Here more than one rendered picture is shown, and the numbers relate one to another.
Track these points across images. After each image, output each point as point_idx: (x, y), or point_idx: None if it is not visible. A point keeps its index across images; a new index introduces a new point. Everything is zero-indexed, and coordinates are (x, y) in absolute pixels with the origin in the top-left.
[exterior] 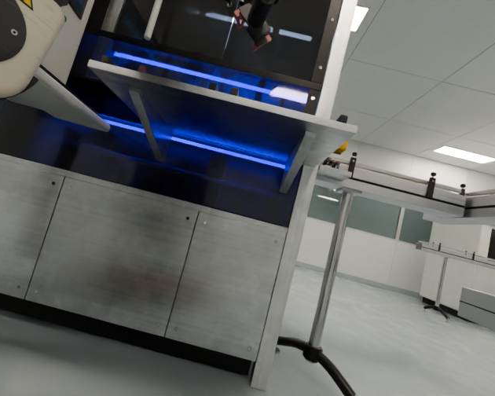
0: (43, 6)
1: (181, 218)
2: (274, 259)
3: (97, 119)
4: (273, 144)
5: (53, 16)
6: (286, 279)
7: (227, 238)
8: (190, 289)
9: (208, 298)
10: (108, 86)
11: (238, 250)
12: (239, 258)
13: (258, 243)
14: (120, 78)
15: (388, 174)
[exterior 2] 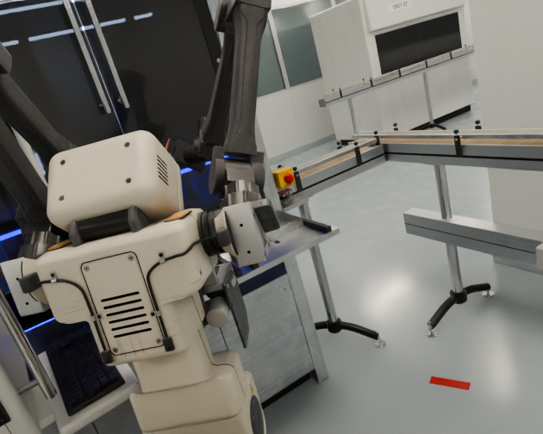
0: (252, 381)
1: (205, 332)
2: (290, 301)
3: None
4: None
5: (252, 379)
6: (305, 306)
7: (250, 316)
8: (246, 369)
9: (263, 363)
10: None
11: (262, 317)
12: (266, 322)
13: (273, 300)
14: None
15: (324, 163)
